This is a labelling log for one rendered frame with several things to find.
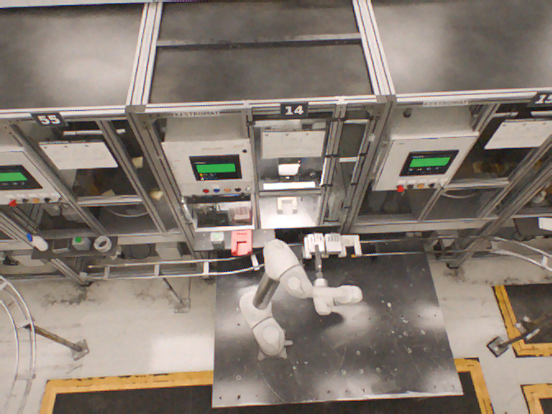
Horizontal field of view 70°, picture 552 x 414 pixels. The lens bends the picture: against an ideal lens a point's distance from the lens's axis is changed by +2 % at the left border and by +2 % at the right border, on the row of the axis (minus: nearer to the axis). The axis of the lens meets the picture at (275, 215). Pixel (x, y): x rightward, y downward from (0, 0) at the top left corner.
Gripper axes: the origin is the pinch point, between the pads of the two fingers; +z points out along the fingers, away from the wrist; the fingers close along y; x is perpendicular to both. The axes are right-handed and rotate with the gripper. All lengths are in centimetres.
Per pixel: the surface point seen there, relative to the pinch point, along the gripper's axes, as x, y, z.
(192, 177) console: 70, 61, 22
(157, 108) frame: 76, 109, 29
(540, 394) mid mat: -166, -85, -92
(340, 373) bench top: -8, -20, -73
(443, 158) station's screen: -61, 72, 19
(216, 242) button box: 65, 8, 6
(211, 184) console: 61, 55, 22
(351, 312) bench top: -21.5, -21.8, -36.7
